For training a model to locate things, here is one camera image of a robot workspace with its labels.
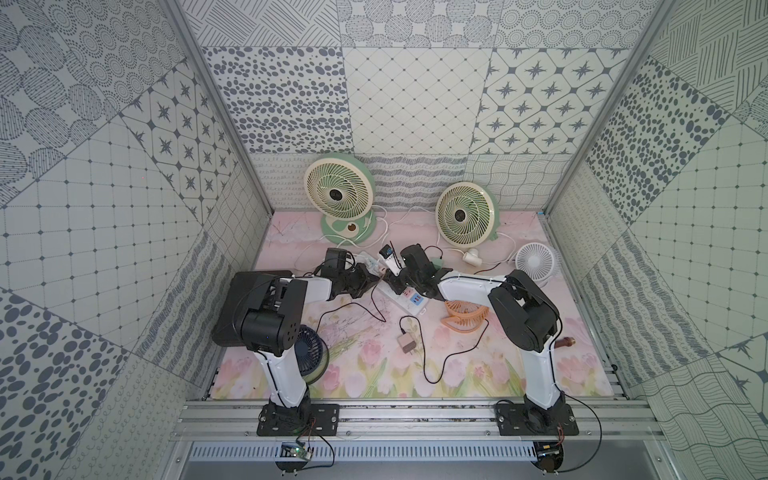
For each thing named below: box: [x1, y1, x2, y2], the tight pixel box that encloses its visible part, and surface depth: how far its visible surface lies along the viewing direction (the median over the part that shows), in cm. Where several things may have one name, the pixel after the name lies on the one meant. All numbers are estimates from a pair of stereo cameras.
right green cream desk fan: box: [435, 182, 501, 248], surface depth 103 cm
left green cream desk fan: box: [304, 153, 378, 246], surface depth 95 cm
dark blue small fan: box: [294, 324, 330, 385], surface depth 83 cm
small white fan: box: [515, 242, 561, 288], surface depth 97 cm
